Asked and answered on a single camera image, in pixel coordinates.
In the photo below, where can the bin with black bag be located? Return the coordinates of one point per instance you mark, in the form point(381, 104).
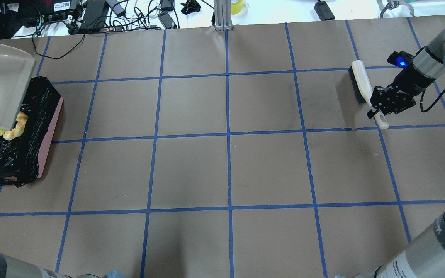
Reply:
point(19, 157)

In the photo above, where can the pale melon slice toy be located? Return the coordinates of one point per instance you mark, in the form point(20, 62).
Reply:
point(17, 131)

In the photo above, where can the aluminium frame post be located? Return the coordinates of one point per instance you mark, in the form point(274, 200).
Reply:
point(222, 15)

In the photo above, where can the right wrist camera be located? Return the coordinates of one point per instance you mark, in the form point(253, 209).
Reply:
point(401, 60)

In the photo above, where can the yellow tape roll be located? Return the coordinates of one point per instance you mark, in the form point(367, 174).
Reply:
point(238, 7)

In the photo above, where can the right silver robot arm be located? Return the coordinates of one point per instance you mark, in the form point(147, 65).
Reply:
point(424, 257)

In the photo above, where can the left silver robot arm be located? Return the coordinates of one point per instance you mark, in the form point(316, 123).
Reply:
point(14, 268)

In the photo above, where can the large black power brick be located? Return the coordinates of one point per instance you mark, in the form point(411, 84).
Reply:
point(94, 15)

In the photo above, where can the beige brush black bristles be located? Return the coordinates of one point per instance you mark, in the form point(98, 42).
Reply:
point(363, 90)

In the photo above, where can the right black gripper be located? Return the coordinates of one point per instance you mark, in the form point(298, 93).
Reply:
point(410, 83)

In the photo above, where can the black power adapter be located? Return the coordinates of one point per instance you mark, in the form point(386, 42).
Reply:
point(323, 11)

